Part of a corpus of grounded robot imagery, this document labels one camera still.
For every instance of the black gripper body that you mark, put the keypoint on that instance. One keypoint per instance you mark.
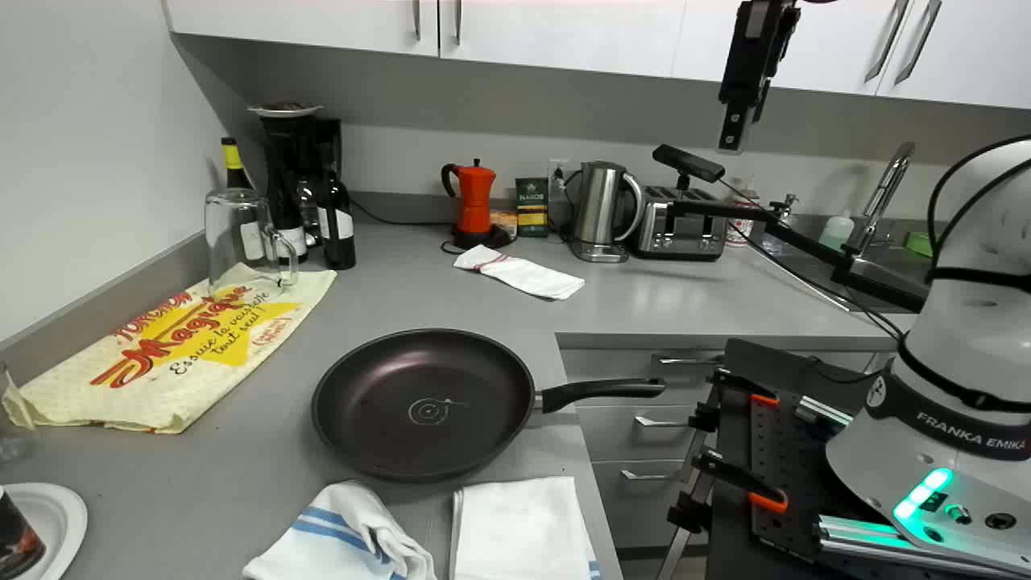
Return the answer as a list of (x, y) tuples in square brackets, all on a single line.
[(761, 43)]

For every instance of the white towel with blue stripes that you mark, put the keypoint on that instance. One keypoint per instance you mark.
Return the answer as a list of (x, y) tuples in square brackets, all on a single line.
[(342, 534)]

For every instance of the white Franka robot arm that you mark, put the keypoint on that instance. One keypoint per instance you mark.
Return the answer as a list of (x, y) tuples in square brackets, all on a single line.
[(967, 323)]

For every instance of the white towel with red stripe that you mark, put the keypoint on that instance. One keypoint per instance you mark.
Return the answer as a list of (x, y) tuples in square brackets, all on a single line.
[(520, 277)]

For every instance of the dark non-stick frying pan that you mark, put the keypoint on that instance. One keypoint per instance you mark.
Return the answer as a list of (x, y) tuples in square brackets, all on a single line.
[(428, 409)]

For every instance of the folded plain white towel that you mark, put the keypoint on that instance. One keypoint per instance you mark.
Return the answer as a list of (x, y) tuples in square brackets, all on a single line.
[(520, 530)]

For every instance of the yellow printed tea towel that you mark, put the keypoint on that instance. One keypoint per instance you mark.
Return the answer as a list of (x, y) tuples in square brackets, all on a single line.
[(171, 349)]

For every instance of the silver toaster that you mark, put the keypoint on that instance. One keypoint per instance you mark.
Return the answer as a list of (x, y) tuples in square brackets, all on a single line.
[(680, 226)]

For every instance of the clear soap bottle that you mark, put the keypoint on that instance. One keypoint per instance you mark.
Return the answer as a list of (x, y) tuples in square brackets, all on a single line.
[(839, 231)]

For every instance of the chrome kitchen faucet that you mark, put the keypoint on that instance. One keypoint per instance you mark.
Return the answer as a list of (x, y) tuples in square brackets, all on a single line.
[(886, 193)]

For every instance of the stainless steel electric kettle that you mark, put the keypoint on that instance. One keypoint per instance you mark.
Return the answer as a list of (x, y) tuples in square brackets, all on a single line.
[(597, 212)]

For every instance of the white upper kitchen cabinet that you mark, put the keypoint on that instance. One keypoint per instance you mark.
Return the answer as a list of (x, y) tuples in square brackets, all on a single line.
[(590, 28)]

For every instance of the green sponge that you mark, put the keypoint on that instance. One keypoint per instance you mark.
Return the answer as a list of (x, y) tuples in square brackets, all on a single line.
[(918, 242)]

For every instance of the green tea box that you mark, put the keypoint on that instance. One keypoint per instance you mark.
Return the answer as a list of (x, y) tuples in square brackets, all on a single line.
[(534, 209)]

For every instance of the red moka pot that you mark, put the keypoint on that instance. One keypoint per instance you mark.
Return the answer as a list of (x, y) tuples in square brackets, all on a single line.
[(474, 198)]

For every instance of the black perforated breadboard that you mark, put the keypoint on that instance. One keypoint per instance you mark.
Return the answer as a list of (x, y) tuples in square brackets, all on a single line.
[(805, 454)]

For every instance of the dark wine bottle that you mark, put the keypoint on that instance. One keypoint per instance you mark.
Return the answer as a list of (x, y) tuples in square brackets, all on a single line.
[(338, 226)]

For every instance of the black drip coffee machine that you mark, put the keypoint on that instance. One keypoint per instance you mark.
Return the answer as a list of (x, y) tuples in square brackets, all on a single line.
[(293, 150)]

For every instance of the wine bottle with yellow neck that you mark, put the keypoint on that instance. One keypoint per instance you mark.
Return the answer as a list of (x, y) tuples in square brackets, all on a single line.
[(233, 163)]

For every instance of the upturned clear drinking glass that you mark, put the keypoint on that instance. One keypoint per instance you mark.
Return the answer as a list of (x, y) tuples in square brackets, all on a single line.
[(219, 242)]

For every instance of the round white plate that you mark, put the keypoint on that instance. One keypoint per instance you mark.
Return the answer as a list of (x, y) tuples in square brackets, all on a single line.
[(60, 519)]

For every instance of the small clear glass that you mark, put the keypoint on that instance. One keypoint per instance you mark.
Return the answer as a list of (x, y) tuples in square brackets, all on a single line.
[(11, 425)]

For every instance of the black camera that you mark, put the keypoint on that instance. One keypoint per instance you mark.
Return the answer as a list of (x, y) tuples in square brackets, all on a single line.
[(686, 163)]

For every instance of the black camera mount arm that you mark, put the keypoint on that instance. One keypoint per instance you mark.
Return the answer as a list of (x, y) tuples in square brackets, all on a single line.
[(821, 250)]

